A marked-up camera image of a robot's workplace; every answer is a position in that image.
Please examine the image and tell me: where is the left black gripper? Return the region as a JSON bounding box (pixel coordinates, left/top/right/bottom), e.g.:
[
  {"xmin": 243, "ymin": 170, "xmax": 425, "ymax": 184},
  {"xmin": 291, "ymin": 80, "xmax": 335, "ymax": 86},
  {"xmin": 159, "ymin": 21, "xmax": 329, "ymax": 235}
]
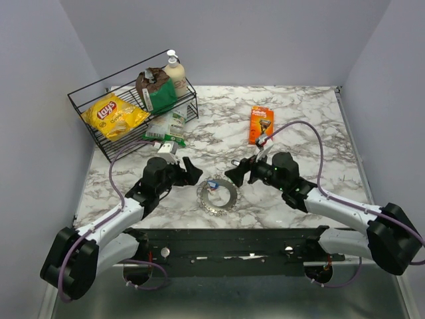
[{"xmin": 156, "ymin": 156, "xmax": 203, "ymax": 195}]

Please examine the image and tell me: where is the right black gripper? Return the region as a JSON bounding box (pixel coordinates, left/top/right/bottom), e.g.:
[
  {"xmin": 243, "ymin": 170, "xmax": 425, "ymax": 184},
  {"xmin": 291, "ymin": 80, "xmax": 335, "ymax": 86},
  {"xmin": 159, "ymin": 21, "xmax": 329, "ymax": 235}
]
[{"xmin": 224, "ymin": 148, "xmax": 286, "ymax": 191}]

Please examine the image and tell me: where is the blue key tag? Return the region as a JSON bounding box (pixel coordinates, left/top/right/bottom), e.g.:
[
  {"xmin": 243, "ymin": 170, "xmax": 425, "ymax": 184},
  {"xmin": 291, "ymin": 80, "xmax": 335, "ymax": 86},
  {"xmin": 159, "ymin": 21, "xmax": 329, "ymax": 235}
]
[{"xmin": 207, "ymin": 180, "xmax": 219, "ymax": 189}]

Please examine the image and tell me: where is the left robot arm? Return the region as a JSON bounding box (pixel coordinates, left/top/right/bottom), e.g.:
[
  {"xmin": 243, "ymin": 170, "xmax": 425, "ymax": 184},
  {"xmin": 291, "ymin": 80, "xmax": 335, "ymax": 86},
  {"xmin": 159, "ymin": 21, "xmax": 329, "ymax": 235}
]
[{"xmin": 40, "ymin": 157, "xmax": 203, "ymax": 303}]

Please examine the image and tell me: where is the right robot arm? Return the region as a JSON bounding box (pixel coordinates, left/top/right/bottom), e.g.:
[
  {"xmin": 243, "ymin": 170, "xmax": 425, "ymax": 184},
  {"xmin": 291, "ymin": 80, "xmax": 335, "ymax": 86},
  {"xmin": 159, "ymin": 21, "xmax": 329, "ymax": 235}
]
[{"xmin": 225, "ymin": 152, "xmax": 424, "ymax": 275}]

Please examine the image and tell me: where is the green and white packet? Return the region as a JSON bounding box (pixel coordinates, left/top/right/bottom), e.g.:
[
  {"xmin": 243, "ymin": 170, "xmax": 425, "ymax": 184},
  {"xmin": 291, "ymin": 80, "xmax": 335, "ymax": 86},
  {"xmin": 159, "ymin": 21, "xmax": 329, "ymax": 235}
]
[{"xmin": 143, "ymin": 105, "xmax": 187, "ymax": 147}]

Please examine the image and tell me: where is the orange Gillette razor box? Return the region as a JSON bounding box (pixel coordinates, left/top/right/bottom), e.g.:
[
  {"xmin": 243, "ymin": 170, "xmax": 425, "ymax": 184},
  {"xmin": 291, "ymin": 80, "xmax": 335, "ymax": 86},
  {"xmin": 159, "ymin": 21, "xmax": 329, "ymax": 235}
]
[{"xmin": 248, "ymin": 106, "xmax": 274, "ymax": 145}]

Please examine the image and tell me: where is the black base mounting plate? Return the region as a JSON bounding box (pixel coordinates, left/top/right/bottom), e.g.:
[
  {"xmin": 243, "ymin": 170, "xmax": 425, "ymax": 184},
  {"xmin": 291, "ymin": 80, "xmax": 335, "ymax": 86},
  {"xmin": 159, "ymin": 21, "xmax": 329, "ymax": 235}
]
[{"xmin": 68, "ymin": 227, "xmax": 389, "ymax": 278}]

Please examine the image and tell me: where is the brown and green bag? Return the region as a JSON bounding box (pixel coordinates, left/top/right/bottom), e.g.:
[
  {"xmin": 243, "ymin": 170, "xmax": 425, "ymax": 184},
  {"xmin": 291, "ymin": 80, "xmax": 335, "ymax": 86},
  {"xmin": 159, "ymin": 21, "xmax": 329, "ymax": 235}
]
[{"xmin": 135, "ymin": 68, "xmax": 177, "ymax": 114}]

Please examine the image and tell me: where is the yellow Lays chips bag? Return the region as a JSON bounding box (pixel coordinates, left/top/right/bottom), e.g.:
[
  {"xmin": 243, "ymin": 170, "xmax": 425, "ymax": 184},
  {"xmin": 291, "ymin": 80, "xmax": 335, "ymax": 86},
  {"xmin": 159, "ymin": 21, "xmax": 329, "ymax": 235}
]
[{"xmin": 82, "ymin": 93, "xmax": 151, "ymax": 142}]

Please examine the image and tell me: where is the cream pump lotion bottle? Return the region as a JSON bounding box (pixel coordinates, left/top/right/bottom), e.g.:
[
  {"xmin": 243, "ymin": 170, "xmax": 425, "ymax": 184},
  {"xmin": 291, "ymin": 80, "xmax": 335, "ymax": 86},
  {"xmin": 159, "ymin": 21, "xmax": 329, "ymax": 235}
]
[{"xmin": 164, "ymin": 49, "xmax": 187, "ymax": 98}]

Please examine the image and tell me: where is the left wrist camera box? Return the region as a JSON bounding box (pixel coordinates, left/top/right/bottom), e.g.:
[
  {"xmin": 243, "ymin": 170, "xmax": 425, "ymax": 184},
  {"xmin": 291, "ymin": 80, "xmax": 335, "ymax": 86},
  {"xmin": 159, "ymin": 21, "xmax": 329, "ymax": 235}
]
[{"xmin": 157, "ymin": 141, "xmax": 178, "ymax": 164}]

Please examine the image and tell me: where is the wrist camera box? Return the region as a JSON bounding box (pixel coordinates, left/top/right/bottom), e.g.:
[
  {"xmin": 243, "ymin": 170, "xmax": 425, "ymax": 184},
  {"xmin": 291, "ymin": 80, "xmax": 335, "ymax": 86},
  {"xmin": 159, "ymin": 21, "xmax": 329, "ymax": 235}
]
[
  {"xmin": 157, "ymin": 141, "xmax": 178, "ymax": 164},
  {"xmin": 256, "ymin": 134, "xmax": 274, "ymax": 162}
]

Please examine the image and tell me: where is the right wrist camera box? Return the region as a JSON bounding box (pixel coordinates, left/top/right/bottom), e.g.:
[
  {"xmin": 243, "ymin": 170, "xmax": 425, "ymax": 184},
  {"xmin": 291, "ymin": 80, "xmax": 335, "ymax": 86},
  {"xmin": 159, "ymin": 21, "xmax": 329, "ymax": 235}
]
[{"xmin": 256, "ymin": 134, "xmax": 274, "ymax": 162}]

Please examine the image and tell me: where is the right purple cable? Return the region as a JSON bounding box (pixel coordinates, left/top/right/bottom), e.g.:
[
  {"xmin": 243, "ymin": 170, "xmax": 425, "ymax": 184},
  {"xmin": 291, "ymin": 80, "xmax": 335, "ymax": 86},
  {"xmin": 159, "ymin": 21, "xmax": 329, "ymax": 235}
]
[{"xmin": 257, "ymin": 120, "xmax": 425, "ymax": 266}]

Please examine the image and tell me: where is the purple cable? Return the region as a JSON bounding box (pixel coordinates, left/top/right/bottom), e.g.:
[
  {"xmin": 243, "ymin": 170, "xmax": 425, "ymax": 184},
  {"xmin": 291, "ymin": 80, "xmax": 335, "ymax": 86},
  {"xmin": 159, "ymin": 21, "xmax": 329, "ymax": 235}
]
[
  {"xmin": 58, "ymin": 140, "xmax": 169, "ymax": 303},
  {"xmin": 257, "ymin": 120, "xmax": 425, "ymax": 266}
]

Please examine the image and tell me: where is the black wire basket rack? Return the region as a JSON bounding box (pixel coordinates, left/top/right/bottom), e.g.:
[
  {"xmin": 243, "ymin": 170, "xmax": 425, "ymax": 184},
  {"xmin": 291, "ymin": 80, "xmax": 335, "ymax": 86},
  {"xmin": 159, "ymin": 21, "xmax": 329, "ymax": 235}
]
[{"xmin": 67, "ymin": 51, "xmax": 199, "ymax": 161}]

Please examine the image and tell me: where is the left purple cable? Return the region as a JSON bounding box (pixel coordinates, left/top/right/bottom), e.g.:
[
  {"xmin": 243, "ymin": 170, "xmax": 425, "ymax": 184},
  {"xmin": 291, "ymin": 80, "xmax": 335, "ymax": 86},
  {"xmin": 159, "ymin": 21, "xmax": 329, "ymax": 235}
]
[{"xmin": 58, "ymin": 140, "xmax": 169, "ymax": 303}]

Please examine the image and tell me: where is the aluminium rail frame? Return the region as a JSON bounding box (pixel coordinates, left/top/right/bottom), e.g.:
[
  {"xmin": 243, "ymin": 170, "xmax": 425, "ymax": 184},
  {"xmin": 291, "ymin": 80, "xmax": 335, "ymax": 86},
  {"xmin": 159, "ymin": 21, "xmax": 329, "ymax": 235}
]
[{"xmin": 38, "ymin": 237, "xmax": 408, "ymax": 319}]

